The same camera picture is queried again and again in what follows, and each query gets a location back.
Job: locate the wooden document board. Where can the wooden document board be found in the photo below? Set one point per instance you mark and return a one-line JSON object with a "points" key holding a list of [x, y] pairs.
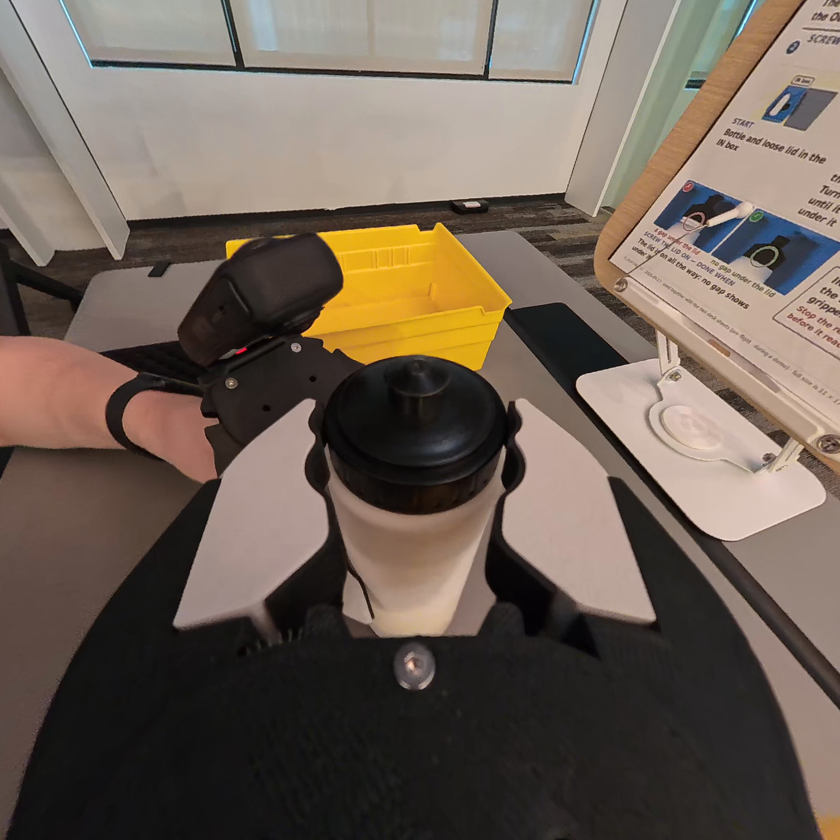
{"points": [[604, 262]]}

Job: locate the black rectangular table pad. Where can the black rectangular table pad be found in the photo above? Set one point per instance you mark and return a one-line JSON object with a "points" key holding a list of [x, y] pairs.
{"points": [[558, 341]]}

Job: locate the black wristband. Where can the black wristband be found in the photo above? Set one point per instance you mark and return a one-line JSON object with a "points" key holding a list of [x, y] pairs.
{"points": [[115, 420]]}

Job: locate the white plastic bottle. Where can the white plastic bottle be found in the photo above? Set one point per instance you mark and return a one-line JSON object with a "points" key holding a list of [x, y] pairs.
{"points": [[413, 558]]}

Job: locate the small black floor device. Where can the small black floor device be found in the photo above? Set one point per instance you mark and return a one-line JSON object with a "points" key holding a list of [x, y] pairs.
{"points": [[469, 206]]}

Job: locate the black wrist rest pad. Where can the black wrist rest pad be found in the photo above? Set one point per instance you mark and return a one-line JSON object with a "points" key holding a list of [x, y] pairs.
{"points": [[151, 361]]}

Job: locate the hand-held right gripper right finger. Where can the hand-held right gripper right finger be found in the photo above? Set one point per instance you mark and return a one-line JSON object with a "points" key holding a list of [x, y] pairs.
{"points": [[577, 525]]}

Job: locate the black framed window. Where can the black framed window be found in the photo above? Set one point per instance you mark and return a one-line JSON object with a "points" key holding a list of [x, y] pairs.
{"points": [[361, 33]]}

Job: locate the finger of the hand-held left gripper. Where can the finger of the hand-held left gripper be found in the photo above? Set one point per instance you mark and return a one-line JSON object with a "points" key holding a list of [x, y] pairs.
{"points": [[359, 600]]}

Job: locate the printed instruction sheet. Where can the printed instruction sheet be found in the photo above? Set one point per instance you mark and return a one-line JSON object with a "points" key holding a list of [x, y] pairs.
{"points": [[754, 164]]}

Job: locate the black bottle lid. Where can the black bottle lid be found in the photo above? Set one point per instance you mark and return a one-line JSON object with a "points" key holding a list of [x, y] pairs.
{"points": [[413, 433]]}

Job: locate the small black table tab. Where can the small black table tab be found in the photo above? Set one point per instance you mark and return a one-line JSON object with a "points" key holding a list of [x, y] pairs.
{"points": [[159, 269]]}

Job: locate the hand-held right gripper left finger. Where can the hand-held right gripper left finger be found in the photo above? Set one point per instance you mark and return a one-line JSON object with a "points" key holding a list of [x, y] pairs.
{"points": [[256, 525]]}

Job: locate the person's left forearm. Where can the person's left forearm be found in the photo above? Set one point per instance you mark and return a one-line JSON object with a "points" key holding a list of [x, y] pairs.
{"points": [[52, 387]]}

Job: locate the person's left hand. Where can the person's left hand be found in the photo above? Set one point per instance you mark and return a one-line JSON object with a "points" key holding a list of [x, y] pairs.
{"points": [[177, 433]]}

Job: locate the white stand base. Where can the white stand base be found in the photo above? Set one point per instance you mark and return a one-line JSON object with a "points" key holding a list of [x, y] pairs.
{"points": [[623, 407]]}

